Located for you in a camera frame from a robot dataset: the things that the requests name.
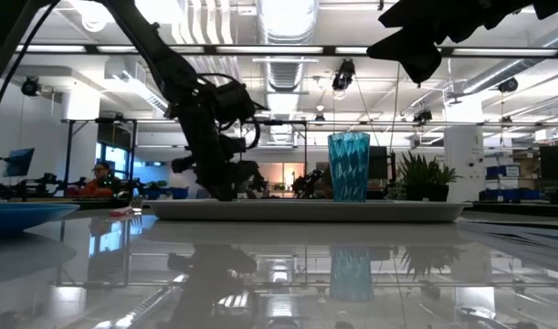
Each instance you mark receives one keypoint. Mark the small green potted plant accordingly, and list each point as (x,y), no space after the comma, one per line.
(424,180)

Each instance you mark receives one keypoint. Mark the silver ceiling air duct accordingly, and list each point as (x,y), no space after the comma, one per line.
(285,27)

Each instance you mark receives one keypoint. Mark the person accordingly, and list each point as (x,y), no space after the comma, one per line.
(100,183)

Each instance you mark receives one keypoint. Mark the black background robot arm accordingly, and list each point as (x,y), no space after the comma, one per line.
(308,183)

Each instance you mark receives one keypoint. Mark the blue round plate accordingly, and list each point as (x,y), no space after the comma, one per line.
(23,217)

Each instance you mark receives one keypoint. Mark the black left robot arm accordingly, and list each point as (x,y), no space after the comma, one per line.
(155,50)

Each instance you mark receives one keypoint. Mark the blue computer monitor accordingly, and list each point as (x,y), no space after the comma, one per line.
(19,162)

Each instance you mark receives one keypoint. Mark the black hanging ceiling camera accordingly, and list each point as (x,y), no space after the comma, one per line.
(344,75)

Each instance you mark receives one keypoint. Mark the black background stand frame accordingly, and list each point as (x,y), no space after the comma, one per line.
(69,151)

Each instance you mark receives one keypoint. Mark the black computer monitor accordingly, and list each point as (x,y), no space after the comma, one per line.
(556,173)

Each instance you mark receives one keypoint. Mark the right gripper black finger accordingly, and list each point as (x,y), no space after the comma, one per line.
(411,52)

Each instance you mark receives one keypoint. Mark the blue storage bins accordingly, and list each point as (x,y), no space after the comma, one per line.
(511,183)

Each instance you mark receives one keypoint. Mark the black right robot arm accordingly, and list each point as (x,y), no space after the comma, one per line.
(554,7)

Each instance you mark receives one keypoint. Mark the blue faceted plastic cup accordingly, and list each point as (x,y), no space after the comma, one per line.
(349,169)

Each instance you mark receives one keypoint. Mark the grey plastic tray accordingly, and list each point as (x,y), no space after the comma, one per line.
(306,211)

